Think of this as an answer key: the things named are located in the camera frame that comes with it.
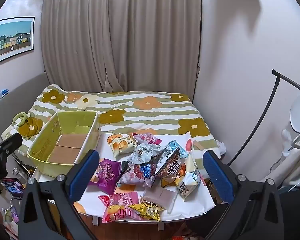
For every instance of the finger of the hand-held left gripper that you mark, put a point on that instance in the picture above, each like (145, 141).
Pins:
(7, 143)

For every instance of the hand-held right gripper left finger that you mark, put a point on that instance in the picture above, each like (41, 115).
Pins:
(83, 176)

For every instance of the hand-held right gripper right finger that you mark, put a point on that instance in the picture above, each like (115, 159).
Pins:
(218, 177)

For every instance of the purple snack packet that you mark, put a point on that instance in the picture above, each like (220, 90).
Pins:
(106, 175)

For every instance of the white yellow snack packet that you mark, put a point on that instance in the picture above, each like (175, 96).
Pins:
(188, 182)

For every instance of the green cardboard box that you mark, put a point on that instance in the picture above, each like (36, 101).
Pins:
(65, 145)

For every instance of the pink chips packet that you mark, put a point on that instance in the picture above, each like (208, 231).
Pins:
(120, 203)

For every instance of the cream packet with orange print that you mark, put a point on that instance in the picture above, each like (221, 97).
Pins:
(170, 180)

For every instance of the dark brown chips packet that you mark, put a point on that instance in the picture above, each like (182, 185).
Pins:
(168, 163)

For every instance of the pink and blue cookie packet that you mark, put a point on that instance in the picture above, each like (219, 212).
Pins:
(140, 174)

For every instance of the white translucent packet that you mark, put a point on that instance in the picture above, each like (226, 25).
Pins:
(161, 195)

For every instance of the dark printed box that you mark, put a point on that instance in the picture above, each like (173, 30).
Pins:
(13, 187)

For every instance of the white orange-print tablecloth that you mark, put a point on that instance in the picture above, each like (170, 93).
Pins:
(107, 152)

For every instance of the cream bread snack packet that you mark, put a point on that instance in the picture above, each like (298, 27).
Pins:
(120, 143)

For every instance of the grey padded headboard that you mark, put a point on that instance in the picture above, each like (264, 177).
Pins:
(20, 90)

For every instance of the light blue snack packet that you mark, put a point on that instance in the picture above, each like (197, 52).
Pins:
(175, 147)

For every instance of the grey white cartoon snack packet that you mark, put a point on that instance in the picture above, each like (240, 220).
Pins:
(142, 153)

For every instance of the pink and white snack packet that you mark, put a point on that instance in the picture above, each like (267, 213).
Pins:
(147, 138)

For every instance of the white cloth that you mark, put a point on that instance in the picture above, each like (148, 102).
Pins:
(298, 152)

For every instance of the striped floral blanket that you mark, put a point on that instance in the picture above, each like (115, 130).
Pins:
(150, 115)

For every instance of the beige curtain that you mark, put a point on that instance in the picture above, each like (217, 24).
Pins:
(120, 35)

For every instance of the blue wall item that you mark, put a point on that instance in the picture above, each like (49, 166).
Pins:
(4, 93)

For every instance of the framed wall picture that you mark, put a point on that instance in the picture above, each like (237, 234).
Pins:
(12, 40)

